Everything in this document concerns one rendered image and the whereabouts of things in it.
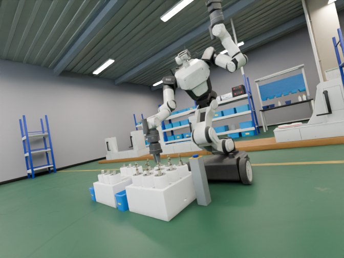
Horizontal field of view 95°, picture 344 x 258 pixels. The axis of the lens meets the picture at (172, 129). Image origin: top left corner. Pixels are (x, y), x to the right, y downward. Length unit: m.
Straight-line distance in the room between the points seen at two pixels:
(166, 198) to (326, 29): 7.06
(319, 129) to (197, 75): 1.95
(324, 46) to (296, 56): 2.37
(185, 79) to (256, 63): 8.36
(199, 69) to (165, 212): 1.06
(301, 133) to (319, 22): 5.16
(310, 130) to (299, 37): 7.25
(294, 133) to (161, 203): 2.25
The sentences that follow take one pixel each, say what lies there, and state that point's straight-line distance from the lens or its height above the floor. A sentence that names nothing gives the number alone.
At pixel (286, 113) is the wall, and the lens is 9.17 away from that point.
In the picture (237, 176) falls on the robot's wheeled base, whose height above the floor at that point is 0.08.
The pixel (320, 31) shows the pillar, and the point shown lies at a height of 2.79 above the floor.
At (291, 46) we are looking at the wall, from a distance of 9.62.
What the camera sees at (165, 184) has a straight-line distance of 1.06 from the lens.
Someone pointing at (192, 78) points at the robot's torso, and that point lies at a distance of 1.37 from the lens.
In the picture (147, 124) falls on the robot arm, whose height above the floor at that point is 0.59.
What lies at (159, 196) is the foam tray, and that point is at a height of 0.15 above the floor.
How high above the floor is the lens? 0.49
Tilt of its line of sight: 2 degrees up
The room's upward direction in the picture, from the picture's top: 11 degrees counter-clockwise
